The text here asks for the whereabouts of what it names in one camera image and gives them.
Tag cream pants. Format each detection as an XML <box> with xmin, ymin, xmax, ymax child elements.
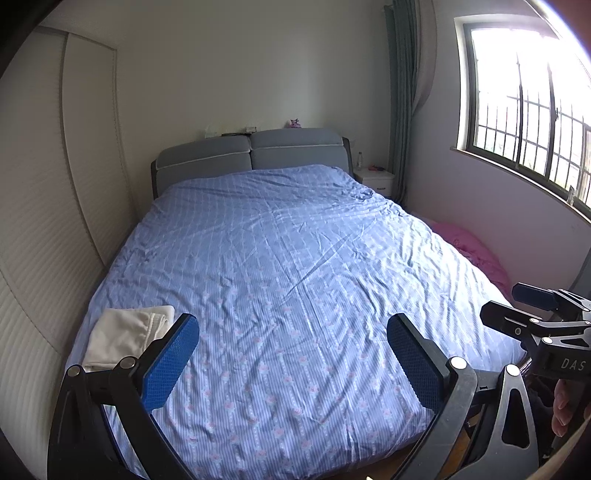
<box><xmin>83</xmin><ymin>305</ymin><xmax>176</xmax><ymax>372</ymax></box>

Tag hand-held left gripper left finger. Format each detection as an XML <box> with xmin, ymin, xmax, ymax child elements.
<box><xmin>46</xmin><ymin>313</ymin><xmax>201</xmax><ymax>480</ymax></box>

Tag white slatted wardrobe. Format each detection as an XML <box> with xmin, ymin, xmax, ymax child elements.
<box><xmin>0</xmin><ymin>25</ymin><xmax>158</xmax><ymax>462</ymax></box>

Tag barred window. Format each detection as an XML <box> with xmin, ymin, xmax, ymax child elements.
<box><xmin>450</xmin><ymin>16</ymin><xmax>591</xmax><ymax>208</ymax></box>

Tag green curtain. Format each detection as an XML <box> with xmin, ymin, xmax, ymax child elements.
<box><xmin>385</xmin><ymin>0</ymin><xmax>421</xmax><ymax>206</ymax></box>

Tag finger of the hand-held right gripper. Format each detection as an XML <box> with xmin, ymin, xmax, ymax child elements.
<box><xmin>512</xmin><ymin>282</ymin><xmax>591</xmax><ymax>319</ymax></box>
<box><xmin>479</xmin><ymin>301</ymin><xmax>555</xmax><ymax>352</ymax></box>

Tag white nightstand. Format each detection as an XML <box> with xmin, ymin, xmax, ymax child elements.
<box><xmin>355</xmin><ymin>166</ymin><xmax>397</xmax><ymax>199</ymax></box>

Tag person's right hand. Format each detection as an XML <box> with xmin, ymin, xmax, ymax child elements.
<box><xmin>551</xmin><ymin>379</ymin><xmax>575</xmax><ymax>438</ymax></box>

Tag white sheer curtain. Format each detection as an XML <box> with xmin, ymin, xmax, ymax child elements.
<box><xmin>413</xmin><ymin>0</ymin><xmax>439</xmax><ymax>116</ymax></box>

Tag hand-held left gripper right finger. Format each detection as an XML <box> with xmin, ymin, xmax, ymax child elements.
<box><xmin>386</xmin><ymin>313</ymin><xmax>541</xmax><ymax>480</ymax></box>

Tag blue checked blanket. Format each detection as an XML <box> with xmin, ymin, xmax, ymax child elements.
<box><xmin>65</xmin><ymin>165</ymin><xmax>529</xmax><ymax>480</ymax></box>

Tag grey padded headboard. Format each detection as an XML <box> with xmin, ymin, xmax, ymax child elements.
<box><xmin>151</xmin><ymin>128</ymin><xmax>355</xmax><ymax>199</ymax></box>

